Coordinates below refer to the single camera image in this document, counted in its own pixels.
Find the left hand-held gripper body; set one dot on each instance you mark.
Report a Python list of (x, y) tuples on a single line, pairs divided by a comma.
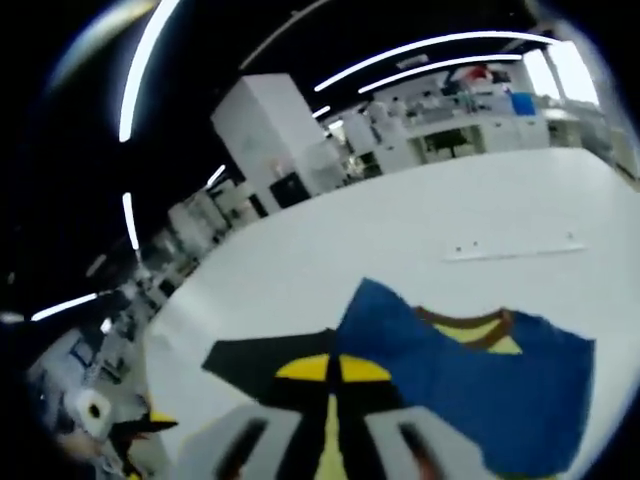
[(92, 412)]

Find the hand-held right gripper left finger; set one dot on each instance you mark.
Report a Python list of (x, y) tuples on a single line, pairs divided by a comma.
[(260, 435)]

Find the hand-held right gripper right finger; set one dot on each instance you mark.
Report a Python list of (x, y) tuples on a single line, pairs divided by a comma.
[(400, 435)]

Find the yellow blue black garment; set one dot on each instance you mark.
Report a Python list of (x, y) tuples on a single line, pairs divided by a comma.
[(525, 380)]

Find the low straight ceiling light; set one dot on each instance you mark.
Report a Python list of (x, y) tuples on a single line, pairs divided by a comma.
[(65, 306)]

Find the short straight ceiling light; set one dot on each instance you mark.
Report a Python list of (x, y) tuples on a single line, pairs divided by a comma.
[(131, 220)]

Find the small black cabinet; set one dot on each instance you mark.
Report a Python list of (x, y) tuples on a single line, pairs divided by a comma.
[(287, 191)]

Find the white lab counter shelving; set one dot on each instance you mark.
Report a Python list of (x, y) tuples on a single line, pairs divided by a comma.
[(440, 135)]

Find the large white block pillar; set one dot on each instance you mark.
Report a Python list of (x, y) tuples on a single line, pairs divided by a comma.
[(270, 130)]

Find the bright arc ceiling light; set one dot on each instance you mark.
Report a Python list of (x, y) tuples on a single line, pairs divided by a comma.
[(137, 75)]

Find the blue storage box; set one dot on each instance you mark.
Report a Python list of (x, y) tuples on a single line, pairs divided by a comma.
[(522, 104)]

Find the shorter curved ceiling light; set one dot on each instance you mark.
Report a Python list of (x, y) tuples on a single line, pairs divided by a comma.
[(435, 70)]

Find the long curved ceiling light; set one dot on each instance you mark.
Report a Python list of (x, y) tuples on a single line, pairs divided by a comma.
[(435, 50)]

